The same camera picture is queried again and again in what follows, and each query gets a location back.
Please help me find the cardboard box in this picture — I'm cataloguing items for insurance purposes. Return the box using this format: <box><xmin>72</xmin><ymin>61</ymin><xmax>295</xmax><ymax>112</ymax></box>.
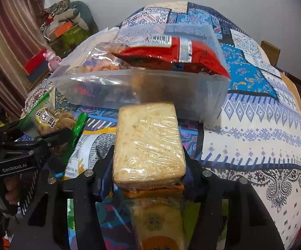
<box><xmin>261</xmin><ymin>41</ymin><xmax>280</xmax><ymax>67</ymax></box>

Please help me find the clear bag of caramel popcorn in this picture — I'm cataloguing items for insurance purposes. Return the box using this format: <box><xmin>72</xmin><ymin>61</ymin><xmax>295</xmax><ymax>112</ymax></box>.
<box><xmin>66</xmin><ymin>42</ymin><xmax>130</xmax><ymax>74</ymax></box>

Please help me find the blue patchwork bed quilt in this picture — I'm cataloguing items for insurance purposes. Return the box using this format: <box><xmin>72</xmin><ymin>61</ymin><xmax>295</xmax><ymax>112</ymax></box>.
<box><xmin>119</xmin><ymin>2</ymin><xmax>301</xmax><ymax>249</ymax></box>

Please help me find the pale rice cracker block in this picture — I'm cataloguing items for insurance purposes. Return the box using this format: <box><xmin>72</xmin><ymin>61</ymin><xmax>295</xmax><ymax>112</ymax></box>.
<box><xmin>112</xmin><ymin>102</ymin><xmax>186</xmax><ymax>191</ymax></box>

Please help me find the grey plush toy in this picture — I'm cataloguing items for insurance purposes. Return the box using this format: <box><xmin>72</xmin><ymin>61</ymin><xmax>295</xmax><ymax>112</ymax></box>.
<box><xmin>53</xmin><ymin>9</ymin><xmax>89</xmax><ymax>31</ymax></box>

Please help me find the pink plush toy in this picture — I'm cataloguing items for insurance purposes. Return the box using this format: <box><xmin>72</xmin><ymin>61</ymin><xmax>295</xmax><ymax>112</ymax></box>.
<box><xmin>43</xmin><ymin>50</ymin><xmax>62</xmax><ymax>73</ymax></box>

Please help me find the green patterned storage box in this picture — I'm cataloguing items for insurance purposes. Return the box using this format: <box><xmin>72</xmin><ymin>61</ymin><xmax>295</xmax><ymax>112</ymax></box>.
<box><xmin>49</xmin><ymin>25</ymin><xmax>92</xmax><ymax>58</ymax></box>

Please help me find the red fried snack bag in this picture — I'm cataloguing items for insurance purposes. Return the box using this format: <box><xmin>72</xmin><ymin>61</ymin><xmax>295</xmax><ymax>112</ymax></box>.
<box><xmin>113</xmin><ymin>35</ymin><xmax>230</xmax><ymax>78</ymax></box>

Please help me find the left hand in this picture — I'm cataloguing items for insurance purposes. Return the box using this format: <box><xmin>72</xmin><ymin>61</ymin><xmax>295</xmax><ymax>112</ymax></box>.
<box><xmin>5</xmin><ymin>175</ymin><xmax>20</xmax><ymax>205</ymax></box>

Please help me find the green edged clear snack bag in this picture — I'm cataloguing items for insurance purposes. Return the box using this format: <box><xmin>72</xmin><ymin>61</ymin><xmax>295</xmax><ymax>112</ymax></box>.
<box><xmin>18</xmin><ymin>93</ymin><xmax>88</xmax><ymax>165</ymax></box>

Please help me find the orange box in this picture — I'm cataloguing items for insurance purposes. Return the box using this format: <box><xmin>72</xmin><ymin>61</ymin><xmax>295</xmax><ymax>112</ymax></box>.
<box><xmin>46</xmin><ymin>21</ymin><xmax>74</xmax><ymax>41</ymax></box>

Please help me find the clear plastic storage bin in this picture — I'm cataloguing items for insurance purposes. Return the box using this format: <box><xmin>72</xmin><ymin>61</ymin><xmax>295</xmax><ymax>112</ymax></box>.
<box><xmin>50</xmin><ymin>24</ymin><xmax>231</xmax><ymax>124</ymax></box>

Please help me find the red box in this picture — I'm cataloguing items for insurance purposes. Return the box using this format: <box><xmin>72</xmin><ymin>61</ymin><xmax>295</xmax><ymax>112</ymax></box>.
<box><xmin>24</xmin><ymin>48</ymin><xmax>47</xmax><ymax>75</ymax></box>

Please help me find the yellow white snack bag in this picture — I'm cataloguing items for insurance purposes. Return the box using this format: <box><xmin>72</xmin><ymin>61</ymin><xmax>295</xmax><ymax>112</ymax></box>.
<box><xmin>63</xmin><ymin>127</ymin><xmax>116</xmax><ymax>180</ymax></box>

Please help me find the striped pink curtain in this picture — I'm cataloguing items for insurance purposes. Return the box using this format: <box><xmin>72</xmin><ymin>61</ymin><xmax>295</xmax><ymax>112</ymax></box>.
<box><xmin>0</xmin><ymin>0</ymin><xmax>46</xmax><ymax>120</ymax></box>

